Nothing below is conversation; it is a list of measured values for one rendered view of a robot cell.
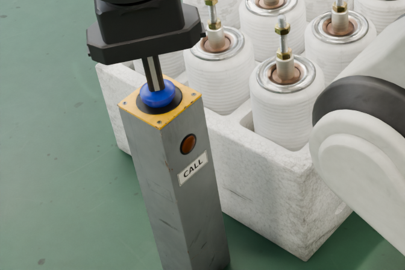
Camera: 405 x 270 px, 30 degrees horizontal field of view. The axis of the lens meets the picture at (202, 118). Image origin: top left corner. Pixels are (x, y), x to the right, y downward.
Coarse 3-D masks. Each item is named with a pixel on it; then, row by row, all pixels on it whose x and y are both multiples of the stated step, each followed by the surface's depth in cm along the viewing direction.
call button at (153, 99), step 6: (144, 84) 86; (168, 84) 85; (144, 90) 85; (162, 90) 84; (168, 90) 84; (174, 90) 84; (144, 96) 84; (150, 96) 84; (156, 96) 84; (162, 96) 84; (168, 96) 84; (144, 102) 84; (150, 102) 84; (156, 102) 83; (162, 102) 84; (168, 102) 85
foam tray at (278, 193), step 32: (96, 64) 115; (128, 64) 116; (256, 64) 109; (224, 128) 100; (224, 160) 104; (256, 160) 98; (288, 160) 95; (224, 192) 109; (256, 192) 103; (288, 192) 97; (320, 192) 99; (256, 224) 108; (288, 224) 102; (320, 224) 103
